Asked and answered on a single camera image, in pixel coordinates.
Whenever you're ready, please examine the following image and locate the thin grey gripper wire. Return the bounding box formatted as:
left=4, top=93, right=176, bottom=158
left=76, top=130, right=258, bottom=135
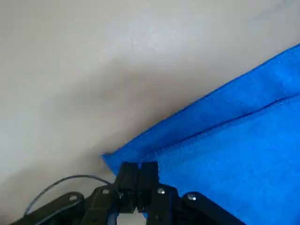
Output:
left=23, top=174, right=122, bottom=216

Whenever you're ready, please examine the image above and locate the blue towel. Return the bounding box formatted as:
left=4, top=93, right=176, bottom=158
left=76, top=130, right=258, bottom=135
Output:
left=101, top=43, right=300, bottom=225

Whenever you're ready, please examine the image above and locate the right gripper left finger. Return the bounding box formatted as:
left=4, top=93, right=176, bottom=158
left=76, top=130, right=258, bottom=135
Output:
left=9, top=161, right=139, bottom=225

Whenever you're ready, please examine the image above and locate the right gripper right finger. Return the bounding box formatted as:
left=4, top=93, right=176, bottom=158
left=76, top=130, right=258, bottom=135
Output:
left=137, top=161, right=246, bottom=225

